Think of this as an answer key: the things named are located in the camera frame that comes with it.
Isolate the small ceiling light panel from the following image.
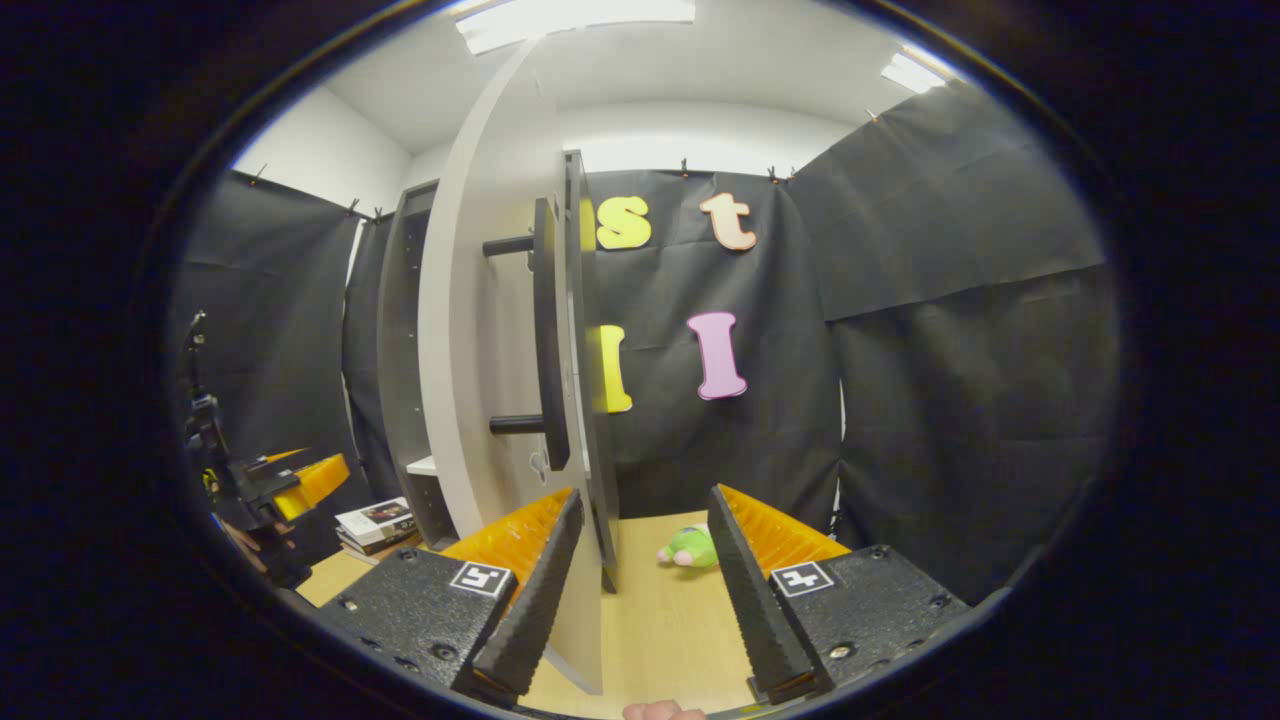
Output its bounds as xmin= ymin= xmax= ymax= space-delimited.
xmin=880 ymin=50 xmax=951 ymax=96

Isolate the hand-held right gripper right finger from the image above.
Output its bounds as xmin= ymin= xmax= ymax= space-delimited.
xmin=707 ymin=484 xmax=973 ymax=704

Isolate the white cover book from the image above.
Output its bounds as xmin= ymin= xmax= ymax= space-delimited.
xmin=335 ymin=497 xmax=417 ymax=547

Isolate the long ceiling light panel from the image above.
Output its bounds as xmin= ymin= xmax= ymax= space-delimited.
xmin=455 ymin=0 xmax=697 ymax=56

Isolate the brown book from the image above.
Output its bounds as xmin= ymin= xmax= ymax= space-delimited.
xmin=345 ymin=540 xmax=423 ymax=564

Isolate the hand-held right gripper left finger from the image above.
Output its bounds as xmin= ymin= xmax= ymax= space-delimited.
xmin=318 ymin=487 xmax=586 ymax=701

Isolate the beige cabinet door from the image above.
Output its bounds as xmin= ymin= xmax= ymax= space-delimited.
xmin=418 ymin=35 xmax=607 ymax=696

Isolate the black backdrop cloth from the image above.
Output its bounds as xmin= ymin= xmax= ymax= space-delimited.
xmin=170 ymin=80 xmax=1121 ymax=606

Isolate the black cabinet door handle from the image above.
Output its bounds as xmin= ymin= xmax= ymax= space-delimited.
xmin=483 ymin=196 xmax=572 ymax=472

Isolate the green plush toy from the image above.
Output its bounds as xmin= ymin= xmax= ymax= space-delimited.
xmin=657 ymin=524 xmax=720 ymax=570

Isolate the dark book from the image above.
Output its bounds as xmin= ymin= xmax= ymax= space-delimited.
xmin=338 ymin=528 xmax=420 ymax=555

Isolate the dark grey cabinet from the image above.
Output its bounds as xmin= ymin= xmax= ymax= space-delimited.
xmin=376 ymin=150 xmax=621 ymax=593

